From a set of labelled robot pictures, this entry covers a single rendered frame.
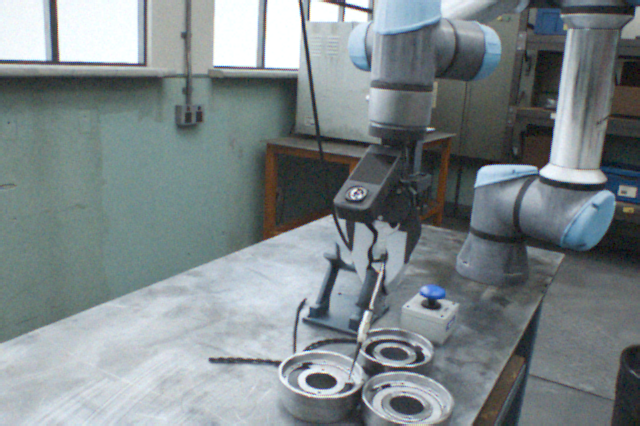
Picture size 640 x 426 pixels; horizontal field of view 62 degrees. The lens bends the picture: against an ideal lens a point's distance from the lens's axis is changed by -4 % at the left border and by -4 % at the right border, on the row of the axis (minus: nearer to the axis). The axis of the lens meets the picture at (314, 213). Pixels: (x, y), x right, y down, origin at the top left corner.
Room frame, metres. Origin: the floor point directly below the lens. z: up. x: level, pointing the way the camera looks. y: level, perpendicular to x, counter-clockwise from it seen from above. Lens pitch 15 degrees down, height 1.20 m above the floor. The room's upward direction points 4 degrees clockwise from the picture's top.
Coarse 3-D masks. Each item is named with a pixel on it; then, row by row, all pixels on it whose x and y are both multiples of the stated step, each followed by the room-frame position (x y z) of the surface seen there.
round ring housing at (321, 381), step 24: (288, 360) 0.61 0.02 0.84; (312, 360) 0.63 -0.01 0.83; (336, 360) 0.63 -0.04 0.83; (288, 384) 0.57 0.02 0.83; (312, 384) 0.60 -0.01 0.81; (336, 384) 0.58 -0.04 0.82; (360, 384) 0.56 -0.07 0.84; (288, 408) 0.56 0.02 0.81; (312, 408) 0.53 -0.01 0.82; (336, 408) 0.53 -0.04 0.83
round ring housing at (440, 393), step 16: (368, 384) 0.56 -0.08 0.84; (384, 384) 0.58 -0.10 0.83; (400, 384) 0.58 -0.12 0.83; (416, 384) 0.59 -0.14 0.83; (432, 384) 0.58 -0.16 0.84; (368, 400) 0.55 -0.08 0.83; (384, 400) 0.55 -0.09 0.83; (400, 400) 0.56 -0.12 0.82; (416, 400) 0.56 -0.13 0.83; (448, 400) 0.55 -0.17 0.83; (368, 416) 0.52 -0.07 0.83; (384, 416) 0.50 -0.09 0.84; (400, 416) 0.52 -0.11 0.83; (416, 416) 0.52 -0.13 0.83; (448, 416) 0.51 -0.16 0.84
